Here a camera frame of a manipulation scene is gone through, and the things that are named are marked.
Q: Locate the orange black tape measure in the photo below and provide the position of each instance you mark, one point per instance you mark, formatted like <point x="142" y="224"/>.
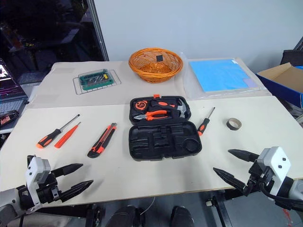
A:
<point x="140" y="105"/>

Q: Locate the clear plastic bag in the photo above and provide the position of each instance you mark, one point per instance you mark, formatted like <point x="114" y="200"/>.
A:
<point x="189" y="89"/>

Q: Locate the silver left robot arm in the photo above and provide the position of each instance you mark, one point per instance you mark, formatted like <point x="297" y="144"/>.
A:
<point x="8" y="198"/>

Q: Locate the small black orange screwdriver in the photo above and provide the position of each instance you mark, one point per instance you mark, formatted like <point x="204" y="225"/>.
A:
<point x="202" y="125"/>

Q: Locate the blue cardboard box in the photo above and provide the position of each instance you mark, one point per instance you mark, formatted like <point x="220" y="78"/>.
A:
<point x="277" y="87"/>

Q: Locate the grey window frame post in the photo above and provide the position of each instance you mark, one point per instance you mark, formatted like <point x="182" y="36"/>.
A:
<point x="99" y="30"/>

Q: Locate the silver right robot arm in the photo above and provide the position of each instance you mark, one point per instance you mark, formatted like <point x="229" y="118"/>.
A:
<point x="297" y="189"/>

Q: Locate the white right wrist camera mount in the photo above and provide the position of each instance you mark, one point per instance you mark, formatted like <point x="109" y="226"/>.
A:
<point x="279" y="163"/>

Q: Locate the dark tape roll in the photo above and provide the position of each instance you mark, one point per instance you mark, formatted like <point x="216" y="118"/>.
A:
<point x="230" y="124"/>

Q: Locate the black orange device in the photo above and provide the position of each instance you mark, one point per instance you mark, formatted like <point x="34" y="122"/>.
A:
<point x="8" y="118"/>

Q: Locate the blue sheet pack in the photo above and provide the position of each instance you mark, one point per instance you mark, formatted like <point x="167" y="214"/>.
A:
<point x="217" y="74"/>

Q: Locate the green screwdriver bit case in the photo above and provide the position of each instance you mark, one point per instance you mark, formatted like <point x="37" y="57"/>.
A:
<point x="94" y="80"/>

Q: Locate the black chair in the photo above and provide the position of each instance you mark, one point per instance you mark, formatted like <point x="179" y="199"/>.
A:
<point x="292" y="58"/>

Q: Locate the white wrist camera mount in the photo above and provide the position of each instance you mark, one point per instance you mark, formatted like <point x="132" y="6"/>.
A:
<point x="279" y="163"/>
<point x="35" y="168"/>

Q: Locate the dark rounded shape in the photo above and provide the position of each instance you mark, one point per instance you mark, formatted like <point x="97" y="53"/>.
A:
<point x="124" y="216"/>
<point x="181" y="216"/>

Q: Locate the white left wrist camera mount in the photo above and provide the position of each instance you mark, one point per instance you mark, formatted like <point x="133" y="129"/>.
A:
<point x="35" y="168"/>

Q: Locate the open laptop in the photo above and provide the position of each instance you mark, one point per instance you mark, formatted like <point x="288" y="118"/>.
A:
<point x="10" y="94"/>

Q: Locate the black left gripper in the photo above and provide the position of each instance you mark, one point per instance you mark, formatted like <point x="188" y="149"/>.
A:
<point x="47" y="189"/>

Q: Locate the large black orange screwdriver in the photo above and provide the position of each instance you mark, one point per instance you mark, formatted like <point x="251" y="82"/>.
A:
<point x="48" y="138"/>

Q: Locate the orange black utility knife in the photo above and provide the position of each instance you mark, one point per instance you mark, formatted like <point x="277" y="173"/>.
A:
<point x="101" y="142"/>

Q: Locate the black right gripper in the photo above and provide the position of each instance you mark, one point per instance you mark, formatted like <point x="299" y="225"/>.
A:
<point x="259" y="175"/>

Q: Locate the slim orange tester screwdriver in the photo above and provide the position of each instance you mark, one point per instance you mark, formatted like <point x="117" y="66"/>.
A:
<point x="65" y="138"/>

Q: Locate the black tool case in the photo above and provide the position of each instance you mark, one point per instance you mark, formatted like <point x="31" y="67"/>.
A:
<point x="165" y="144"/>

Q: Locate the small black square piece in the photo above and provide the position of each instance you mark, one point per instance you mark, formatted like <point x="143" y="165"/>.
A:
<point x="159" y="58"/>

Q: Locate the steel claw hammer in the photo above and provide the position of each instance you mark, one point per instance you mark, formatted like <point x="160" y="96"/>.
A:
<point x="181" y="108"/>

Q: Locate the orange wicker basket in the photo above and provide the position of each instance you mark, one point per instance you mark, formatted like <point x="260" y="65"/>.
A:
<point x="144" y="71"/>

